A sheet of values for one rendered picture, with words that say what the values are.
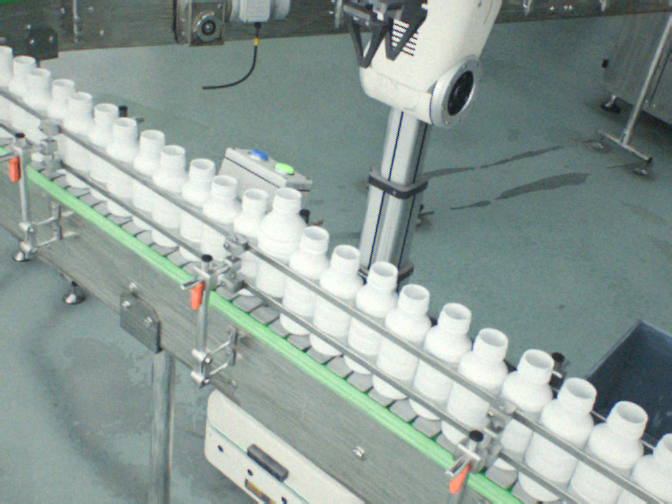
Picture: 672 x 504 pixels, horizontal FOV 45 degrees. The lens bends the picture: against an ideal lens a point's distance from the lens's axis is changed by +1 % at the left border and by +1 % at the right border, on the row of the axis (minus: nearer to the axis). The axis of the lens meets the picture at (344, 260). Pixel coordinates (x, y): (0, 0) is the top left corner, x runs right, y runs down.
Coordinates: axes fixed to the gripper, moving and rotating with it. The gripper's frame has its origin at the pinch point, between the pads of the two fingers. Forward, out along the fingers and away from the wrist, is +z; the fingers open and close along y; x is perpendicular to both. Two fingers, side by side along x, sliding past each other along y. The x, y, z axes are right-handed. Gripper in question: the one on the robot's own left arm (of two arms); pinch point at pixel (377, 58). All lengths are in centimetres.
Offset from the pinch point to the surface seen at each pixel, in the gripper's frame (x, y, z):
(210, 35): 116, 77, 48
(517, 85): 148, 366, 133
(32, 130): 58, -19, 31
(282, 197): 2.0, -14.0, 19.0
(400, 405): -26.0, -16.5, 37.2
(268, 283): -0.5, -17.5, 31.2
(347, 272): -12.9, -16.1, 22.7
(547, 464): -47, -17, 31
